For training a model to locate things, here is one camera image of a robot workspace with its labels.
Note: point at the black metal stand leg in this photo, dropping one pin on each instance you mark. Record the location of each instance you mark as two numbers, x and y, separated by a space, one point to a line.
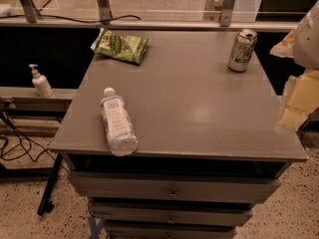
46 204

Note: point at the white pump soap dispenser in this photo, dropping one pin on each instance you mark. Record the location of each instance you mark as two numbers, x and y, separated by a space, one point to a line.
40 82

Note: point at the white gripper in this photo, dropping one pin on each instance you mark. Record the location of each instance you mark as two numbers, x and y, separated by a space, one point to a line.
308 40

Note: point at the blue plastic water bottle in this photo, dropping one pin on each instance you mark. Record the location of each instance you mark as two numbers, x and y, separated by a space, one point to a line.
121 137

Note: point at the grey drawer cabinet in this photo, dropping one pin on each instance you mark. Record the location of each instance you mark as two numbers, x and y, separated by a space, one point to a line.
209 146

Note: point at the grey metal railing frame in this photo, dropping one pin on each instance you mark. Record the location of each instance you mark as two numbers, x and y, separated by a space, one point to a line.
227 15

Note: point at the green chip bag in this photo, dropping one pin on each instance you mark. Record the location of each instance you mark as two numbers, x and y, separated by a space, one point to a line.
129 49

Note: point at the green 7up soda can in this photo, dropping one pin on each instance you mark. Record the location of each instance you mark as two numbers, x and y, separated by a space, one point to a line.
242 50

